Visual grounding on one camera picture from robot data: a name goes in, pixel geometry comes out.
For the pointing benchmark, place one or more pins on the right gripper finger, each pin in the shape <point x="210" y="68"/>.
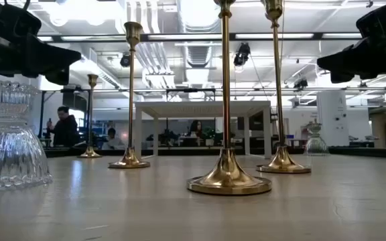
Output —
<point x="350" y="53"/>
<point x="350" y="67"/>

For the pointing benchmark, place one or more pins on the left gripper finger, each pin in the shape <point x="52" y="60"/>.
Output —
<point x="52" y="50"/>
<point x="52" y="63"/>

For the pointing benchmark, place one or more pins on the grey tinted glass candle holder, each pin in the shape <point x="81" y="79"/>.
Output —
<point x="315" y="145"/>

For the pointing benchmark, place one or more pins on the tall brass candlestick holder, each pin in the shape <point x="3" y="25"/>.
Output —
<point x="90" y="153"/>
<point x="226" y="174"/>
<point x="130" y="159"/>
<point x="281" y="160"/>

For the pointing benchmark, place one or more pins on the clear ribbed glass candle holder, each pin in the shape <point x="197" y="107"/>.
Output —
<point x="10" y="157"/>

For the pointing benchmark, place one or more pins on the white pillar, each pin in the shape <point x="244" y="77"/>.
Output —
<point x="332" y="127"/>

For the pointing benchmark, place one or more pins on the person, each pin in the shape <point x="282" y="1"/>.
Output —
<point x="65" y="130"/>
<point x="112" y="142"/>
<point x="196" y="129"/>

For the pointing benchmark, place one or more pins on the white perforated metal shelf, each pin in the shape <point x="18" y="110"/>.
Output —
<point x="199" y="108"/>

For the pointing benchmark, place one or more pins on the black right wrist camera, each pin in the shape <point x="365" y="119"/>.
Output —
<point x="384" y="18"/>

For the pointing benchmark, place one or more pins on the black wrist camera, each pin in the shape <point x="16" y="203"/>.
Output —
<point x="8" y="18"/>
<point x="384" y="18"/>

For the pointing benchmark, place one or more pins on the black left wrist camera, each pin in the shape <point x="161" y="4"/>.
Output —
<point x="8" y="18"/>

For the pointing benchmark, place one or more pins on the black ceiling-mounted camera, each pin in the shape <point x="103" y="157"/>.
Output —
<point x="125" y="60"/>
<point x="300" y="83"/>

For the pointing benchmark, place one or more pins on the black aluminium table frame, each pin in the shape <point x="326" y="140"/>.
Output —
<point x="364" y="152"/>

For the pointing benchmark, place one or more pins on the black hanging overhead camera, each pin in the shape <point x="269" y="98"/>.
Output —
<point x="242" y="53"/>

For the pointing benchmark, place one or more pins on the silver ceiling ventilation duct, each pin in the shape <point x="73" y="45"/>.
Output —
<point x="198" y="50"/>

